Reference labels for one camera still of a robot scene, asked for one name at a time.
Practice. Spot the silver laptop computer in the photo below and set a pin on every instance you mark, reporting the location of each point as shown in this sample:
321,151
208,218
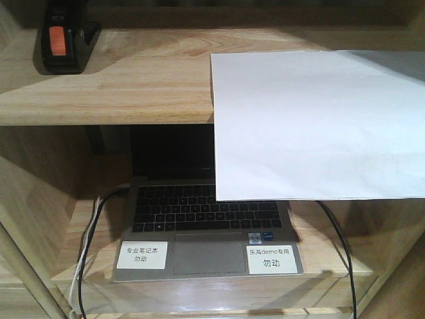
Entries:
172,197

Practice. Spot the wooden upper shelf board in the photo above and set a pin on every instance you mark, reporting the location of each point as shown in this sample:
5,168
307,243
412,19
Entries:
138,76

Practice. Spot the white label sticker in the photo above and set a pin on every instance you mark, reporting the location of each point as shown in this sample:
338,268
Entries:
271,259
148,255

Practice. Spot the black stapler with orange tab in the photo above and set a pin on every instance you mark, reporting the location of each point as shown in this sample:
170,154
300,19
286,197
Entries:
66,39

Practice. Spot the white label sticker right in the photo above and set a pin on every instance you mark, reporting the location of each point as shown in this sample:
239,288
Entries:
271,259

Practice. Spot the cream vertical pole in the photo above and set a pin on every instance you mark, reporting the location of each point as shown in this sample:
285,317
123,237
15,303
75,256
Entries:
24,271

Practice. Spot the white paper sheet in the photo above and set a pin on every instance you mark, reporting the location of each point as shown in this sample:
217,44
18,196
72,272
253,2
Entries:
319,125

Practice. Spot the white label sticker left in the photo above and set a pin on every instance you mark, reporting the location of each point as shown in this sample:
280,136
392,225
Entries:
148,255

